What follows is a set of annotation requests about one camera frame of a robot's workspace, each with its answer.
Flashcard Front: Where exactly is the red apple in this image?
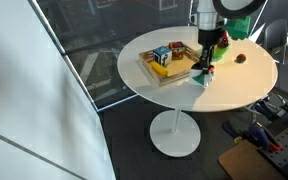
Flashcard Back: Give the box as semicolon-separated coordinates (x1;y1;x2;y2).
217;30;231;50

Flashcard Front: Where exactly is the brown cork board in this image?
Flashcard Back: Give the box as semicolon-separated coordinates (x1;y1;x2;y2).
217;141;286;180

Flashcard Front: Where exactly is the small red fruit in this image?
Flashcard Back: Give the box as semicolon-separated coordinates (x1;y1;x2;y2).
235;52;247;64

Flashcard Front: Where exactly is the grey chair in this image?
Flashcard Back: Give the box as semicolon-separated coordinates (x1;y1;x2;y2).
262;18;288;65

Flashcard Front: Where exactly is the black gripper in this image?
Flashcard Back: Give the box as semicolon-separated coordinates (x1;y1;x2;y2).
196;27;226;74

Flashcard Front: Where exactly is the white red green cube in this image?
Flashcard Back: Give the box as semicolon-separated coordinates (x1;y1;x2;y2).
188;63;216;88

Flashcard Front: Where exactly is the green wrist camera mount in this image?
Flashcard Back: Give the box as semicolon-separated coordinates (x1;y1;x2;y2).
223;15;252;42

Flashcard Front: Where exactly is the white table pedestal base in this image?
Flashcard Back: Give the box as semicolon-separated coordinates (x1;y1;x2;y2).
149;109;202;158

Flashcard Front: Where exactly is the wooden tray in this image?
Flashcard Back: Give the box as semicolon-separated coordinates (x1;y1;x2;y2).
137;44;202;89

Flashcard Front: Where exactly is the green bowl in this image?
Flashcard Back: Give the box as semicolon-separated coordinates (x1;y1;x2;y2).
212;42;232;63

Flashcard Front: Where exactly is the blue white picture cube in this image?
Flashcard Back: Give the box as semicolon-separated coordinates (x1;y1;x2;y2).
152;45;174;68

